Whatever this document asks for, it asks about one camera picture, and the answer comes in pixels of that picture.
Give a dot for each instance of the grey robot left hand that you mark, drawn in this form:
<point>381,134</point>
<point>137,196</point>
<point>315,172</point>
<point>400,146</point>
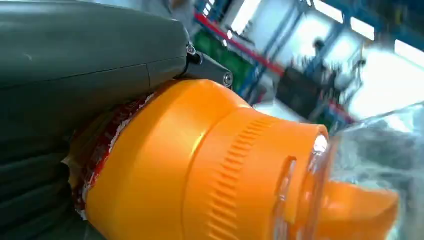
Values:
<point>82,66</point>

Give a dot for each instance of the orange drink bottle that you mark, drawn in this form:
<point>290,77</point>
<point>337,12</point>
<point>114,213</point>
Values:
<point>357,212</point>
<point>198,165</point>

